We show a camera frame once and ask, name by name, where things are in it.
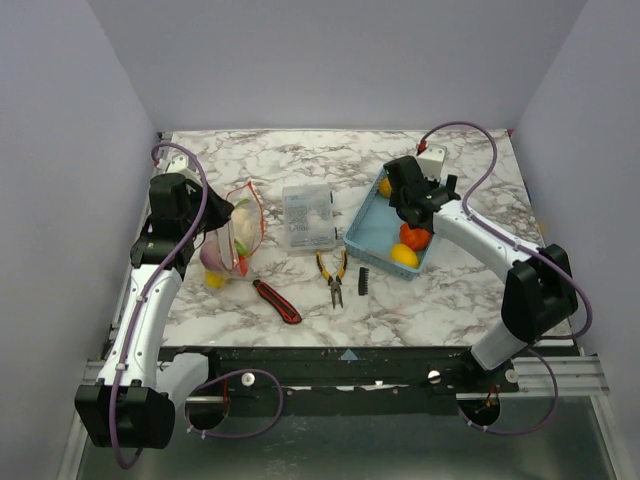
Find white cauliflower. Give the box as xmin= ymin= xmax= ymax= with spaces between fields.
xmin=232 ymin=200 xmax=256 ymax=256

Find purple onion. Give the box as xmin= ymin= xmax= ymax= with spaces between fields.
xmin=199 ymin=240 xmax=225 ymax=271

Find clear zip top bag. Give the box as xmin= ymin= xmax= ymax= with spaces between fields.
xmin=199 ymin=180 xmax=265 ymax=289

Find orange carrot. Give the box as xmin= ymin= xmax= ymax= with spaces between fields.
xmin=238 ymin=255 xmax=249 ymax=277

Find red black utility knife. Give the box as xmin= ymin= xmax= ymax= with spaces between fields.
xmin=252 ymin=279 xmax=302 ymax=325

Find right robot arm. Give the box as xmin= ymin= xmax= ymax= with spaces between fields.
xmin=384 ymin=156 xmax=578 ymax=392

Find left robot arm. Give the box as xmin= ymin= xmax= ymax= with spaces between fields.
xmin=75 ymin=169 xmax=233 ymax=449

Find brown potato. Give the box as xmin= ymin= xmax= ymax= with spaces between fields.
xmin=378 ymin=178 xmax=392 ymax=199

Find orange small pumpkin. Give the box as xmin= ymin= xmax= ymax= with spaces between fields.
xmin=399 ymin=223 xmax=431 ymax=251

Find light blue plastic basket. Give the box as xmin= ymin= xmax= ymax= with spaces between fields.
xmin=343 ymin=168 xmax=440 ymax=281

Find yellow lemon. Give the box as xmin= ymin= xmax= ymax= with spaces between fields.
xmin=390 ymin=243 xmax=420 ymax=269

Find clear plastic screw box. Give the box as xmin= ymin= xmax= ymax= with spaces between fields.
xmin=282 ymin=184 xmax=337 ymax=252

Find black bit holder strip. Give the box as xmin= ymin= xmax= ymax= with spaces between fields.
xmin=358 ymin=267 xmax=369 ymax=296

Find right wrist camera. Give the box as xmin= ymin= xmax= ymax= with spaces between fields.
xmin=416 ymin=144 xmax=447 ymax=182

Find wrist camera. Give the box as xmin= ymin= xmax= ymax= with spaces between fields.
xmin=416 ymin=144 xmax=447 ymax=182
xmin=156 ymin=154 xmax=201 ymax=183

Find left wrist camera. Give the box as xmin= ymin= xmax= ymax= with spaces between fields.
xmin=156 ymin=154 xmax=201 ymax=183

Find yellow handled pliers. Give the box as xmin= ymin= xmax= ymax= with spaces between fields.
xmin=315 ymin=249 xmax=348 ymax=309

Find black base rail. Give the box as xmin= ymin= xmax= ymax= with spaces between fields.
xmin=159 ymin=346 xmax=577 ymax=425

